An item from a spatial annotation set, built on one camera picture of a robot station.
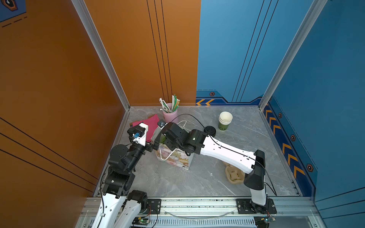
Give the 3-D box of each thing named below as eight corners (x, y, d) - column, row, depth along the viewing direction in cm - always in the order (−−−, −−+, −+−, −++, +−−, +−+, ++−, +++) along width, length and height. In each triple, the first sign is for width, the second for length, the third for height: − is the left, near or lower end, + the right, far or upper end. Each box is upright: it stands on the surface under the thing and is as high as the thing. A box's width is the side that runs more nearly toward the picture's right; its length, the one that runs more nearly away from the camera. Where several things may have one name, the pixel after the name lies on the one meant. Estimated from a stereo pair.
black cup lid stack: (211, 139, 102) (212, 135, 99) (203, 132, 106) (203, 128, 103) (216, 134, 105) (217, 130, 102) (208, 127, 109) (209, 123, 106)
